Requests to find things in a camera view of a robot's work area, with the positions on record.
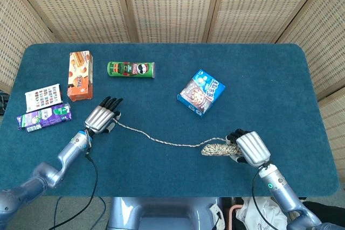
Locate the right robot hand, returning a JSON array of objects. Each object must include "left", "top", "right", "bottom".
[{"left": 225, "top": 128, "right": 272, "bottom": 168}]

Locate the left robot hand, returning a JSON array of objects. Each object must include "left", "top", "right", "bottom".
[{"left": 84, "top": 96, "right": 124, "bottom": 134}]

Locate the beige braided rope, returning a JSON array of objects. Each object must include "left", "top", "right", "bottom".
[{"left": 112, "top": 118, "right": 242, "bottom": 157}]

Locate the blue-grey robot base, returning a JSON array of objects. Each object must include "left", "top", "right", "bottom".
[{"left": 107, "top": 197, "right": 224, "bottom": 230}]

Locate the orange biscuit box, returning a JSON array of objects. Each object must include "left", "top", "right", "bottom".
[{"left": 67, "top": 50, "right": 94, "bottom": 102}]

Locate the purple snack box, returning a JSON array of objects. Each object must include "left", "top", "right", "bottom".
[{"left": 16, "top": 102, "right": 73, "bottom": 133}]

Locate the green Pringles can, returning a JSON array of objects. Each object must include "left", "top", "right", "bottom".
[{"left": 107, "top": 61, "right": 156, "bottom": 79}]

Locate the white box with colourful squares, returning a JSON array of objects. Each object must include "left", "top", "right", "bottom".
[{"left": 24, "top": 83, "right": 63, "bottom": 114}]

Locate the white crumpled cloth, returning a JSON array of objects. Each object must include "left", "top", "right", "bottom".
[{"left": 236, "top": 197, "right": 288, "bottom": 230}]

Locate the blue cookie box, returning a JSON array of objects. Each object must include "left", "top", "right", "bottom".
[{"left": 176, "top": 68, "right": 226, "bottom": 118}]

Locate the blue felt table cloth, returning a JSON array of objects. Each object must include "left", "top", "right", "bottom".
[{"left": 0, "top": 43, "right": 341, "bottom": 198}]

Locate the woven bamboo screen panel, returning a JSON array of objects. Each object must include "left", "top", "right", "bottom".
[
  {"left": 207, "top": 0, "right": 329, "bottom": 44},
  {"left": 6, "top": 0, "right": 140, "bottom": 44},
  {"left": 0, "top": 0, "right": 59, "bottom": 93},
  {"left": 318, "top": 87, "right": 345, "bottom": 158},
  {"left": 118, "top": 0, "right": 224, "bottom": 44},
  {"left": 276, "top": 0, "right": 345, "bottom": 100}
]

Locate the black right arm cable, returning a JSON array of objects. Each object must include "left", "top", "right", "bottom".
[{"left": 251, "top": 168, "right": 273, "bottom": 230}]

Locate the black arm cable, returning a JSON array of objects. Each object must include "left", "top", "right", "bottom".
[
  {"left": 40, "top": 152, "right": 99, "bottom": 230},
  {"left": 251, "top": 168, "right": 273, "bottom": 230}
]

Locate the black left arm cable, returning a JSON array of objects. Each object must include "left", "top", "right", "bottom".
[{"left": 40, "top": 152, "right": 99, "bottom": 230}]

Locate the pink stool frame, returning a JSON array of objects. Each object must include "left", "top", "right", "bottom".
[{"left": 229, "top": 204, "right": 245, "bottom": 230}]

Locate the blue floor cable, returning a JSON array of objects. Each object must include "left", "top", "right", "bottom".
[{"left": 53, "top": 197, "right": 106, "bottom": 230}]

